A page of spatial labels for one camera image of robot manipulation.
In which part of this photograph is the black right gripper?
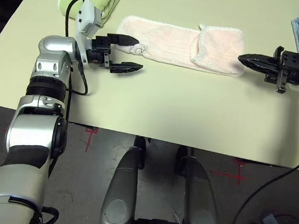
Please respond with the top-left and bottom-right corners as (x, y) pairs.
(234, 42), (299, 95)

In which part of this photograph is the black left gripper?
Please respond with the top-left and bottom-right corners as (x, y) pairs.
(84, 31), (146, 77)

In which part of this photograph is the pink terry towel duck embroidery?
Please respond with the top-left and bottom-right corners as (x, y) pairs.
(113, 14), (249, 79)

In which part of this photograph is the blue square tag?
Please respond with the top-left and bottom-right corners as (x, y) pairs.
(261, 214), (280, 224)

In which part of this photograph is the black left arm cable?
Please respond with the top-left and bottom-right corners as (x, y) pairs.
(39, 0), (97, 224)

